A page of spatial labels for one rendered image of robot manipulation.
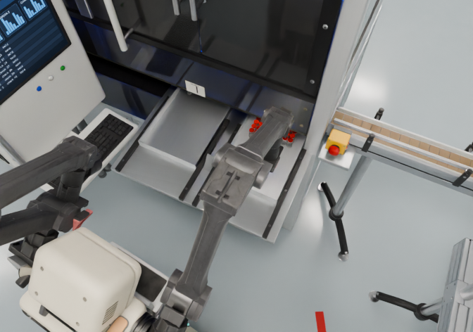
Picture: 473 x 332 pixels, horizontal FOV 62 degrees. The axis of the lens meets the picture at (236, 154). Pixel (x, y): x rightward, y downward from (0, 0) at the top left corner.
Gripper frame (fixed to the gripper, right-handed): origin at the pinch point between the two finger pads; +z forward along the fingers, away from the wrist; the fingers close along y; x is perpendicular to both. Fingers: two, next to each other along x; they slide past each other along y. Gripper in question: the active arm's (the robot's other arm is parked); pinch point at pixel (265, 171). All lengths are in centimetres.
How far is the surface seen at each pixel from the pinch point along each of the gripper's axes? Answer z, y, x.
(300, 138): 13.3, 33.2, -4.6
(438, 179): 13, 37, -59
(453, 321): 52, 5, -86
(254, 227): 21.4, -9.1, -2.2
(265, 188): 18.3, 6.4, 0.1
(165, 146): 18.3, 7.4, 44.2
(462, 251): 47, 35, -85
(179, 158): 15.7, 2.8, 34.8
